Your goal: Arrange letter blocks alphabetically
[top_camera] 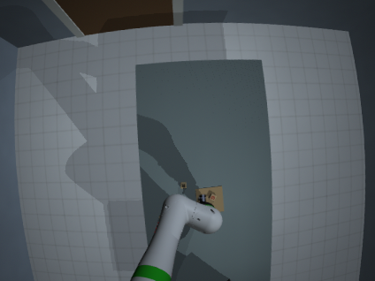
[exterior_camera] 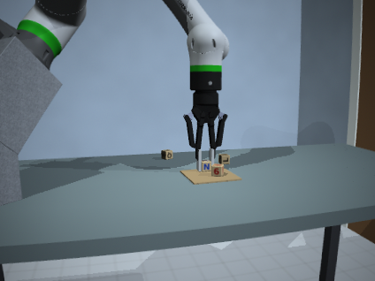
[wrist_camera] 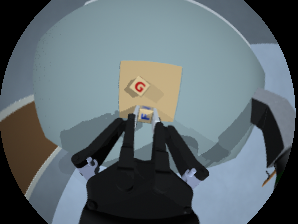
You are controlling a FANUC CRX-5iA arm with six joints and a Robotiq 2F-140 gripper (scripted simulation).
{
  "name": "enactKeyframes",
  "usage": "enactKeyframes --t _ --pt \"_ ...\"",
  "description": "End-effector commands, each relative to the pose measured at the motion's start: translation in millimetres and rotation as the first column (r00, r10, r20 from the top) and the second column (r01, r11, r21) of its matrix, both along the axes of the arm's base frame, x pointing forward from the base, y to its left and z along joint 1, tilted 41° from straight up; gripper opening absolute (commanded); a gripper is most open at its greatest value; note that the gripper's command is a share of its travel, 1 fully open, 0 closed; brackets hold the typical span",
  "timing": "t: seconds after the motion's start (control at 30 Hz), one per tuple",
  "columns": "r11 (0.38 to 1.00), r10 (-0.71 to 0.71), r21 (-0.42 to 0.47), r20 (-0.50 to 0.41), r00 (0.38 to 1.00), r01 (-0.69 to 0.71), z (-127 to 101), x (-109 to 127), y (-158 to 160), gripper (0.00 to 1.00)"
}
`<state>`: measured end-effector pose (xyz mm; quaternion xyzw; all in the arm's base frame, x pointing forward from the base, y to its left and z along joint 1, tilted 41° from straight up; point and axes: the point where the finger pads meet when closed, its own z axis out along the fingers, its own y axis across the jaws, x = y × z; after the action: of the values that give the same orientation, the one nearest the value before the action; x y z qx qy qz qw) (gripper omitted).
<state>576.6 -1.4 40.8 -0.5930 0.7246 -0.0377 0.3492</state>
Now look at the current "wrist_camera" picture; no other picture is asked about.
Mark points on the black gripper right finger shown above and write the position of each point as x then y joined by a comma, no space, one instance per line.
191,170

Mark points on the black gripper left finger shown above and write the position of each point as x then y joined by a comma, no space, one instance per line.
89,160

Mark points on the tan square mat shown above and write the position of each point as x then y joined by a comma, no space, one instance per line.
164,80

